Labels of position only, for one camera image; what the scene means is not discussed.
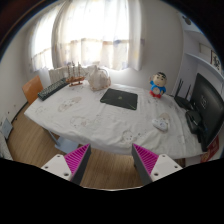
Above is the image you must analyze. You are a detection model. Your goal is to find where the black keyboard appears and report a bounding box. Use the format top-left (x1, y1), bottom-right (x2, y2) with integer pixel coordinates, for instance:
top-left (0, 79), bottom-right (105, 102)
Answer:
top-left (38, 78), bottom-right (68, 101)

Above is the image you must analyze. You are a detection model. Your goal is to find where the white sheer curtain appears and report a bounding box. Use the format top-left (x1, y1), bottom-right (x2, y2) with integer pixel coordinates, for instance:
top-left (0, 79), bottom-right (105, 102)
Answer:
top-left (28, 0), bottom-right (145, 71)

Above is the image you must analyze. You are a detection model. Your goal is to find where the light blue stool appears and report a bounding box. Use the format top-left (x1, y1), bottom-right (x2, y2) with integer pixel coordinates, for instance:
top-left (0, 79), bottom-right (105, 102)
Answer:
top-left (49, 132), bottom-right (78, 154)

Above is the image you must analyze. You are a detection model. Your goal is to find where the cartoon boy figurine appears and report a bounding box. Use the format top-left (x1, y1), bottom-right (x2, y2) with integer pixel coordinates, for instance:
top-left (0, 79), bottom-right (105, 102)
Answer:
top-left (149, 72), bottom-right (167, 98)

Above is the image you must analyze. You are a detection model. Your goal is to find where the wooden model sailing ship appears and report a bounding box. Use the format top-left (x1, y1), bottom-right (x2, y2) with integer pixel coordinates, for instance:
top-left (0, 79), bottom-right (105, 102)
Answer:
top-left (66, 62), bottom-right (85, 87)

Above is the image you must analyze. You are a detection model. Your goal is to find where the white patterned tablecloth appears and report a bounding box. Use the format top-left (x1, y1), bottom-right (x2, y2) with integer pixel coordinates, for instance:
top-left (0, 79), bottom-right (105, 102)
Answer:
top-left (25, 82), bottom-right (202, 159)

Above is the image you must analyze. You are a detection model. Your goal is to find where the white wall shelf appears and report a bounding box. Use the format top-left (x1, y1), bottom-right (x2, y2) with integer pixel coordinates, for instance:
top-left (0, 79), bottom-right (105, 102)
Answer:
top-left (184, 30), bottom-right (224, 83)

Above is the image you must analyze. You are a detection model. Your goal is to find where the white computer mouse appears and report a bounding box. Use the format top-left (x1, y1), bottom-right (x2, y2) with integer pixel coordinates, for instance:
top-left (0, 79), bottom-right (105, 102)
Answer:
top-left (152, 118), bottom-right (168, 132)

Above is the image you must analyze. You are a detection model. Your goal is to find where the black computer monitor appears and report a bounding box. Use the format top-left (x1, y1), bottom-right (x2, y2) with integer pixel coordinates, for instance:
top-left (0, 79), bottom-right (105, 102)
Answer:
top-left (190, 73), bottom-right (224, 152)

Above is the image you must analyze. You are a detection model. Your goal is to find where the orange wooden chair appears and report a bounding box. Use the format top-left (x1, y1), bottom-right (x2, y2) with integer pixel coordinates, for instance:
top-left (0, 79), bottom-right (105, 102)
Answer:
top-left (22, 75), bottom-right (43, 104)

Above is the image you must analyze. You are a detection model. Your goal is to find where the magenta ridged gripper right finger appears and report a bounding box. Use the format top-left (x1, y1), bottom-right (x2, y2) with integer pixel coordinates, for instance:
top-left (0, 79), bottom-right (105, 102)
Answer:
top-left (132, 144), bottom-right (182, 185)

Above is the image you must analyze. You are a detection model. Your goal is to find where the black mouse pad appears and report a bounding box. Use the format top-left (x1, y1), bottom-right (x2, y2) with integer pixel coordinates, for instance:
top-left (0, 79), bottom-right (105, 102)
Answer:
top-left (100, 88), bottom-right (138, 110)

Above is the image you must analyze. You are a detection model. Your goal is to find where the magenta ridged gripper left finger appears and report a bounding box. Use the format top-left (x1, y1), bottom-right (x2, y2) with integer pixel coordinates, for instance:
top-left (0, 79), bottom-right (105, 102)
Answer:
top-left (42, 144), bottom-right (91, 185)

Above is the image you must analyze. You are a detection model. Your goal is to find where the black wifi router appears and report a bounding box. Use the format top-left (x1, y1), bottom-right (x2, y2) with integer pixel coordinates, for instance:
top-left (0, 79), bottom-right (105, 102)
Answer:
top-left (174, 80), bottom-right (193, 110)

